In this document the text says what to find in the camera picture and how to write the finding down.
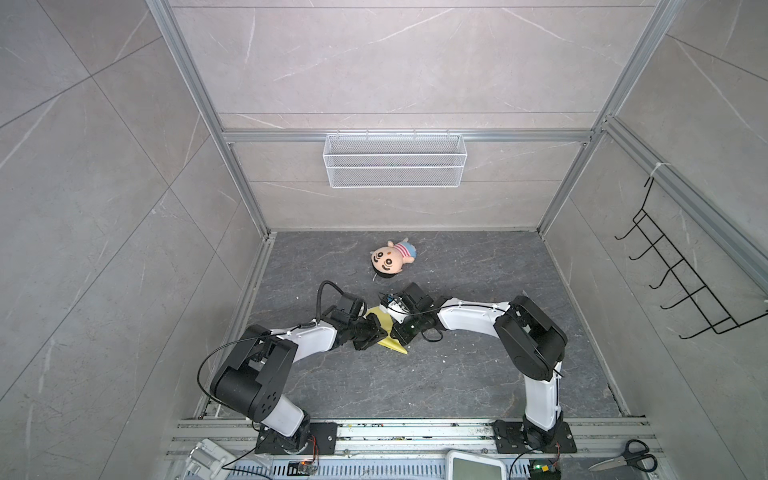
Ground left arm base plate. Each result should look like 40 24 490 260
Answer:
256 422 339 455

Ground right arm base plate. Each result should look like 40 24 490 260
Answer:
491 418 577 454

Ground black handled scissors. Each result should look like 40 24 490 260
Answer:
588 439 658 473

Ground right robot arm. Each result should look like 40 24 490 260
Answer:
380 283 568 450

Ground white digital scale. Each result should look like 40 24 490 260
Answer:
445 450 508 480

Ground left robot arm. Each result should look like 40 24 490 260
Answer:
206 294 388 445

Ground plush doll toy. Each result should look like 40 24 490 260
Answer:
370 239 417 278

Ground white device bottom left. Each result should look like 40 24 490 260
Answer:
181 439 238 480

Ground black wire hook rack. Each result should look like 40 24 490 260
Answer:
614 177 767 340

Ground yellow square paper sheet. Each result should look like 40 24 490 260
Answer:
367 306 408 355

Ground small green circuit board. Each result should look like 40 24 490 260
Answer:
528 460 562 480

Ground white wire mesh basket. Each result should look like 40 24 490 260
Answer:
323 134 468 189

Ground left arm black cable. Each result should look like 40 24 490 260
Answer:
196 280 367 415

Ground small red-wired circuit board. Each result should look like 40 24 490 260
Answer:
286 460 319 476

